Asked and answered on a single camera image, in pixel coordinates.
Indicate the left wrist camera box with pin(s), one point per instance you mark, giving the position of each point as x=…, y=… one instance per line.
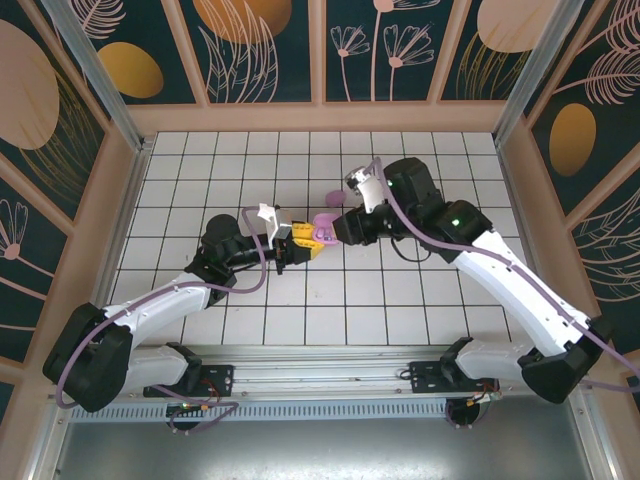
x=280, y=227

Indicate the aluminium frame bar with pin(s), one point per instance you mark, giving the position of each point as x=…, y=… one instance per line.
x=595, y=440
x=47, y=440

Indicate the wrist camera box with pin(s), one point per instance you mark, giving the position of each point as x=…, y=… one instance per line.
x=280, y=227
x=371, y=195

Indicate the aluminium corner post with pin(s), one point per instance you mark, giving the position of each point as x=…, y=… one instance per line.
x=530, y=65
x=100, y=75

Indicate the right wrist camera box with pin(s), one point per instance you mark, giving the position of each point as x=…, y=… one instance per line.
x=371, y=195

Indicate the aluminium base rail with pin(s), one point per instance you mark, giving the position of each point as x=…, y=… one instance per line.
x=320, y=370

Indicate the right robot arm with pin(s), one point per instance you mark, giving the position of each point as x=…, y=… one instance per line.
x=515, y=290

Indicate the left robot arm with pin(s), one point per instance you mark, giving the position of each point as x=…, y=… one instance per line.
x=160, y=305

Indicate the aluminium table side rail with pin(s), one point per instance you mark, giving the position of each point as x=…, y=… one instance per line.
x=515, y=185
x=127, y=210

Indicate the purple putty blob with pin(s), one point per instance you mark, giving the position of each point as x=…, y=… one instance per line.
x=334, y=198

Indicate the grey metal sheet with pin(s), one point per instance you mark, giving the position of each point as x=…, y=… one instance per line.
x=320, y=450

